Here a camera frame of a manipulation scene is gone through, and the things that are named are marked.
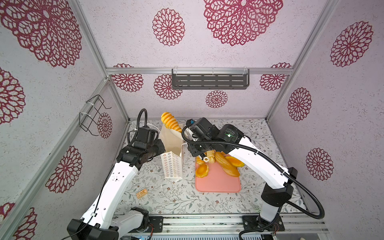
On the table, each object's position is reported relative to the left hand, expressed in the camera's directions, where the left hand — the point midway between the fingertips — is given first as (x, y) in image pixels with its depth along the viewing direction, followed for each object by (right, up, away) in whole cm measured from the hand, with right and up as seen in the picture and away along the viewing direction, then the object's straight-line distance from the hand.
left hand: (161, 148), depth 76 cm
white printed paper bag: (+6, -4, -2) cm, 7 cm away
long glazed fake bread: (+37, -12, +14) cm, 41 cm away
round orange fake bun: (+22, -14, +12) cm, 28 cm away
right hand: (+14, +3, -8) cm, 17 cm away
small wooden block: (-13, -26, +7) cm, 30 cm away
